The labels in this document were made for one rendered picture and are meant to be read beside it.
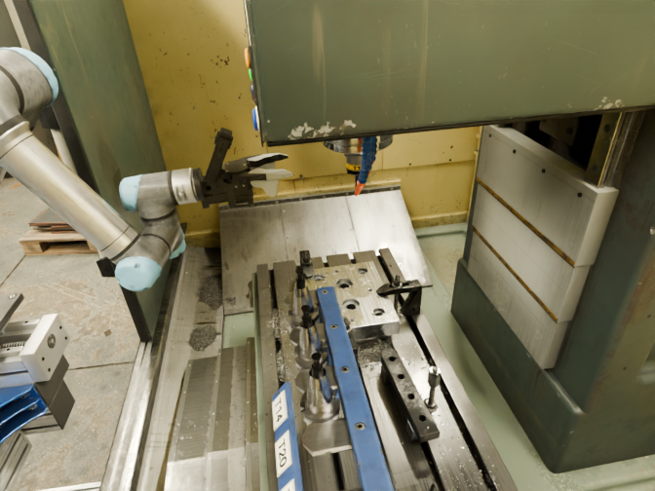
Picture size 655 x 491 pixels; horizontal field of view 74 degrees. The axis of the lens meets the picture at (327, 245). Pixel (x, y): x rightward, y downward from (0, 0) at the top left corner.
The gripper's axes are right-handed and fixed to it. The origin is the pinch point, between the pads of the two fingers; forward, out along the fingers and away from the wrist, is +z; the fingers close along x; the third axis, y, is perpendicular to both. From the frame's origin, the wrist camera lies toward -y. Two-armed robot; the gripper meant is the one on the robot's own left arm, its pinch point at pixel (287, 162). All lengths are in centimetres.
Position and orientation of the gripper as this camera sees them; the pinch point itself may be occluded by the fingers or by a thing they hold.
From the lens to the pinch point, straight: 98.3
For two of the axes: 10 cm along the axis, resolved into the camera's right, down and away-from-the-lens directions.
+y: 0.8, 8.4, 5.4
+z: 9.8, -1.6, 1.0
